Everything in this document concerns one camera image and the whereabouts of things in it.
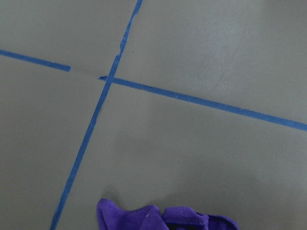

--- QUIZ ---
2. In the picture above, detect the purple cloth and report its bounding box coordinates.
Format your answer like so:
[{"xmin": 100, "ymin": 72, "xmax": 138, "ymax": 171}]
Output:
[{"xmin": 96, "ymin": 199, "xmax": 239, "ymax": 230}]

